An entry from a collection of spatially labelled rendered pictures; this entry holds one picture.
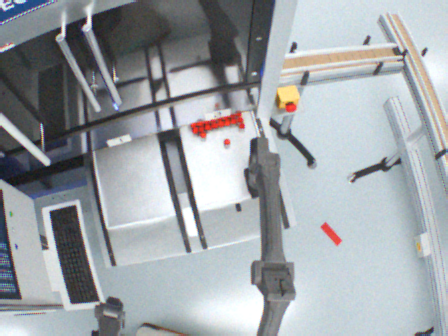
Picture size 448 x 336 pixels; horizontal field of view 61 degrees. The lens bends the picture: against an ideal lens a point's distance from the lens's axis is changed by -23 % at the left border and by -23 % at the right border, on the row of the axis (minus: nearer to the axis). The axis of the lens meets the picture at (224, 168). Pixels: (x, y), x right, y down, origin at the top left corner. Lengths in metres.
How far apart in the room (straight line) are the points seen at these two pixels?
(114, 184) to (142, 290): 0.97
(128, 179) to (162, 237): 0.24
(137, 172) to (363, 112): 1.58
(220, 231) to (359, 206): 1.20
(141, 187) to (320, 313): 1.33
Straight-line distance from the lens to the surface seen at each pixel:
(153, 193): 1.68
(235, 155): 1.70
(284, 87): 1.65
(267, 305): 1.15
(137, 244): 1.67
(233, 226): 1.65
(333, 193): 2.64
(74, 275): 1.78
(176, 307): 2.53
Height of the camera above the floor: 2.51
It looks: 75 degrees down
